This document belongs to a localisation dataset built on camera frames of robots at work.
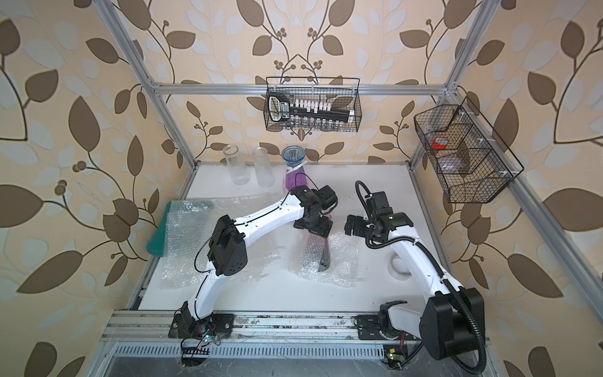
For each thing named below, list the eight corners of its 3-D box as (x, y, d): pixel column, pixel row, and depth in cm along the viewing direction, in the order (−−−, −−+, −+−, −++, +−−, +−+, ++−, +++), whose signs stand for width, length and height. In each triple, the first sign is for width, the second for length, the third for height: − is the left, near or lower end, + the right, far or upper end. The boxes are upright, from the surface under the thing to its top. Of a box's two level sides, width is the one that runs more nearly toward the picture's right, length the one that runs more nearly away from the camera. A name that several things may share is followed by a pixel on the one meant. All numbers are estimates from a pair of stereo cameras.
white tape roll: (397, 285, 85) (400, 281, 82) (381, 261, 90) (383, 257, 88) (409, 278, 86) (412, 275, 83) (392, 255, 92) (395, 251, 89)
